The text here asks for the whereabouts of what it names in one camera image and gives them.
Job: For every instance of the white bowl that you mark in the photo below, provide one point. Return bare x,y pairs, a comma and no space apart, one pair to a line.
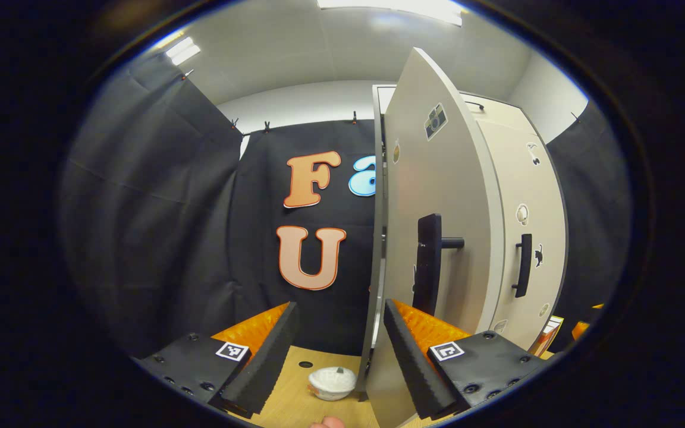
332,381

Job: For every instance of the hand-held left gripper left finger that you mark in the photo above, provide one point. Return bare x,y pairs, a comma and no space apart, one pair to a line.
265,362

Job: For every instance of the white shoe cabinet door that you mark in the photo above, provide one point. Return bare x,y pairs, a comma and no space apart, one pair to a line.
437,178
515,178

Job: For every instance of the ceiling light panel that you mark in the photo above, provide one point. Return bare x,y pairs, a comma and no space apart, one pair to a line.
390,7
183,52

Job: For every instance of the black backdrop cloth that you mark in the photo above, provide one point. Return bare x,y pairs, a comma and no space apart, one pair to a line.
140,208
592,208
259,267

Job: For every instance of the white shoe cabinet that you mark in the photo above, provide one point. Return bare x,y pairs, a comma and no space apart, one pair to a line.
378,178

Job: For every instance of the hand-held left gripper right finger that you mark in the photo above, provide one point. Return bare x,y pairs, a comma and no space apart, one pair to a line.
417,362

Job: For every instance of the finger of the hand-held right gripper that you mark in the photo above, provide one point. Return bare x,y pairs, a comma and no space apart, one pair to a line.
580,330

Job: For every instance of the orange and white book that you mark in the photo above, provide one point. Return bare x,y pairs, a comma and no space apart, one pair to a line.
547,333

